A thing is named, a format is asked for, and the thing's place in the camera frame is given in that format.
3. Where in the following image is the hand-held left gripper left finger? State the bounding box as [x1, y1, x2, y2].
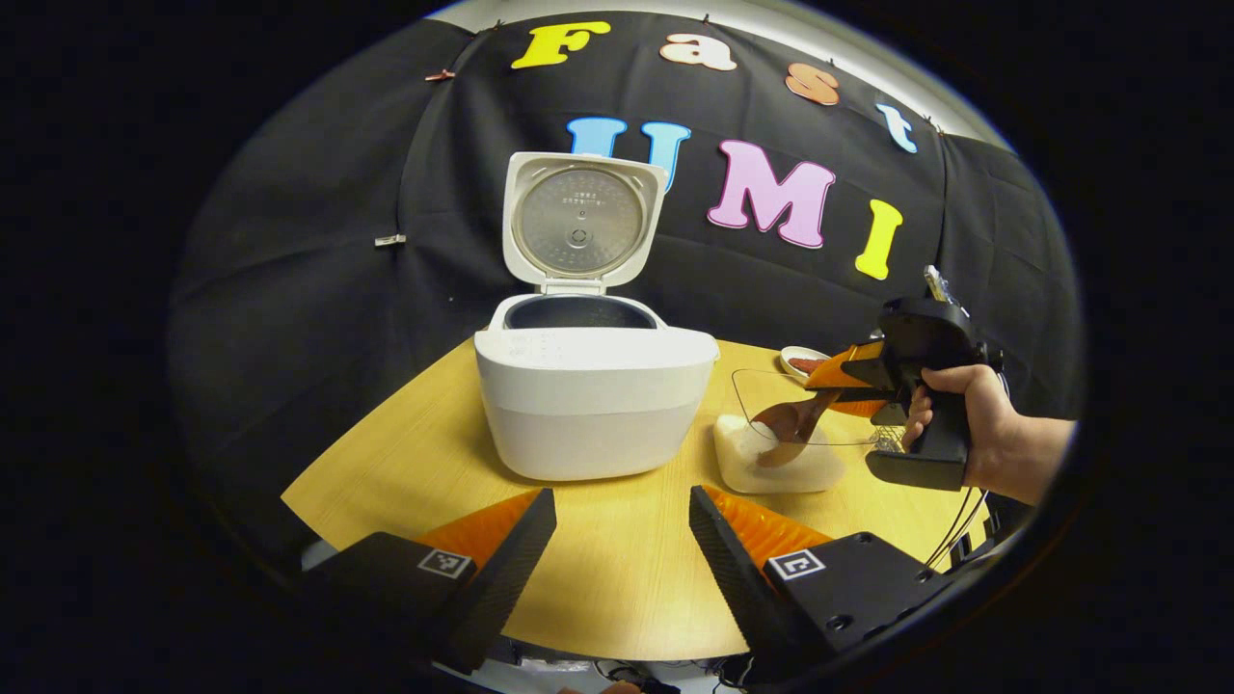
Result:
[304, 489, 557, 674]

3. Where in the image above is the white plate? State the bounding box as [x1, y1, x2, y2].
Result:
[779, 345, 830, 379]

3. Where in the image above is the brown wooden spoon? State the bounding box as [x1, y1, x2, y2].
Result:
[752, 388, 845, 468]

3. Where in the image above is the clear rice container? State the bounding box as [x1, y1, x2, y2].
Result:
[713, 369, 902, 494]

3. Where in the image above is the white rice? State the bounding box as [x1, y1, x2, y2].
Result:
[713, 414, 845, 494]

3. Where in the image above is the right hand-held gripper cable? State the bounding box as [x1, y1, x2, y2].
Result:
[924, 487, 991, 572]

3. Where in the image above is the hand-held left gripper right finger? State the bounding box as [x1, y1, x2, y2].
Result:
[688, 485, 951, 681]

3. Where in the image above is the white rice cooker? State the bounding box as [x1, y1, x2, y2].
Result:
[472, 151, 720, 483]

